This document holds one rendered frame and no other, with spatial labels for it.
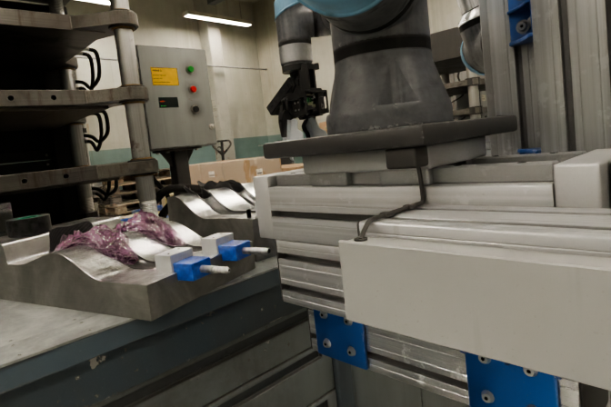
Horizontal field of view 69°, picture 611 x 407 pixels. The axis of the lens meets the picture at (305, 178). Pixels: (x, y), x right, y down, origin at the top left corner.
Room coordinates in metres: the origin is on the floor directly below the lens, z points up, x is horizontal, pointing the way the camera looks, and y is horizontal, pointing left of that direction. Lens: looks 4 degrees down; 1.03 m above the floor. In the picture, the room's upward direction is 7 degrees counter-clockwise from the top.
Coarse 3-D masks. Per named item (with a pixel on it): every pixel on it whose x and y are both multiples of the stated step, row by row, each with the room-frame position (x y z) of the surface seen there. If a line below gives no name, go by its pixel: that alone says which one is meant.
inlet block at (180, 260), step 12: (168, 252) 0.71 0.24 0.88; (180, 252) 0.70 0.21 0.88; (192, 252) 0.72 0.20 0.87; (156, 264) 0.70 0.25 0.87; (168, 264) 0.69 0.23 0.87; (180, 264) 0.68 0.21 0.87; (192, 264) 0.67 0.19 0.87; (204, 264) 0.69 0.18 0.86; (180, 276) 0.68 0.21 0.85; (192, 276) 0.67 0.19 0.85
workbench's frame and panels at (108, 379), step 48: (240, 288) 0.79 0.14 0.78; (96, 336) 0.62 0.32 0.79; (144, 336) 0.66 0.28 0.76; (192, 336) 0.77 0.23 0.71; (240, 336) 0.83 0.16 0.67; (288, 336) 0.93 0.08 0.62; (0, 384) 0.54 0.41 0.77; (48, 384) 0.61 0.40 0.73; (96, 384) 0.65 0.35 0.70; (144, 384) 0.71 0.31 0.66; (192, 384) 0.77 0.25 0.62; (240, 384) 0.84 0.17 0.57; (288, 384) 0.92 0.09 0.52; (336, 384) 1.01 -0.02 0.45; (384, 384) 1.14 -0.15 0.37
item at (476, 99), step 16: (448, 32) 4.56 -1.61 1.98; (432, 48) 4.68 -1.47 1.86; (448, 48) 4.57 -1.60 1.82; (448, 64) 4.91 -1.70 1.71; (448, 80) 5.75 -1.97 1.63; (464, 80) 4.51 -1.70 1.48; (480, 80) 4.50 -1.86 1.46; (464, 96) 5.80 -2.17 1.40; (480, 96) 5.66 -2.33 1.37; (464, 112) 4.53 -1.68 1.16; (480, 112) 4.44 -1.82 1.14
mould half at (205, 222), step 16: (224, 192) 1.20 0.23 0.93; (176, 208) 1.14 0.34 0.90; (192, 208) 1.09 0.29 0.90; (208, 208) 1.11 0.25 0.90; (240, 208) 1.13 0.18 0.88; (192, 224) 1.09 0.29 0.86; (208, 224) 1.03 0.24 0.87; (224, 224) 0.98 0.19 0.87; (240, 224) 0.93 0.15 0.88; (256, 224) 0.91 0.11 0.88; (256, 240) 0.90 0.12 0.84; (272, 240) 0.93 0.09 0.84; (256, 256) 0.90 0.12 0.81; (272, 256) 0.93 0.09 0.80
